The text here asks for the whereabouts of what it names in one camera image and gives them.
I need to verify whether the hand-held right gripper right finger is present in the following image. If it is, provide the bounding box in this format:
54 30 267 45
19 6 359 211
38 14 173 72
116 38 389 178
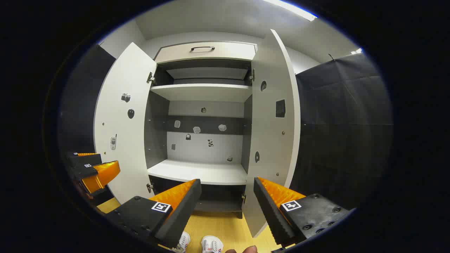
253 177 352 248

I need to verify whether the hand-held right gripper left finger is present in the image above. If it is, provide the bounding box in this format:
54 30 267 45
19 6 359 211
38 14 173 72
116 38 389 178
105 179 203 249

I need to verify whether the white canvas shoe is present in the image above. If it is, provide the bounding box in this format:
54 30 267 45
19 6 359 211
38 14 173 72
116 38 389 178
176 231 191 253
201 235 224 253

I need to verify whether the white shoe cabinet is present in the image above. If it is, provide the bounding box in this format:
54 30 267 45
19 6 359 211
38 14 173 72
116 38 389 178
144 40 259 220

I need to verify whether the white shoe cabinet door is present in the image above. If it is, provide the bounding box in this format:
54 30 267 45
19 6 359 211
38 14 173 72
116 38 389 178
93 42 158 205
242 29 301 239

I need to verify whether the white cabinet drawer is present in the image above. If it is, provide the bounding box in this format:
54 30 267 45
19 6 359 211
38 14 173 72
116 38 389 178
154 41 257 64

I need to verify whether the long ceiling light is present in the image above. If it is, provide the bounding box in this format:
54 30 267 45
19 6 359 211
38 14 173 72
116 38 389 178
262 0 319 21

